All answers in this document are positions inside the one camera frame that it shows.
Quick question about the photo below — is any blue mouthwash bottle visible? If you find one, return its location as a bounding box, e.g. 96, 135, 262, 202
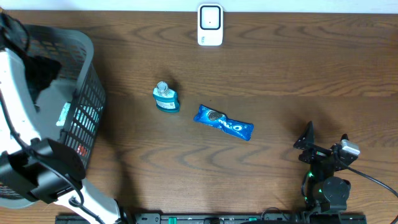
152, 82, 180, 113

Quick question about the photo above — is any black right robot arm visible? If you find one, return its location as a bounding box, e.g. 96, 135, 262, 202
295, 134, 360, 214

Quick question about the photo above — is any grey plastic shopping basket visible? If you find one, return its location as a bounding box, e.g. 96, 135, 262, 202
1, 24, 106, 207

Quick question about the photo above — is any blue Oreo cookie pack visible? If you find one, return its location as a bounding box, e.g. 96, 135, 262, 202
193, 105, 254, 141

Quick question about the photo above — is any black aluminium frame rail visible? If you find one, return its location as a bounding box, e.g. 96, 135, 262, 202
55, 211, 368, 224

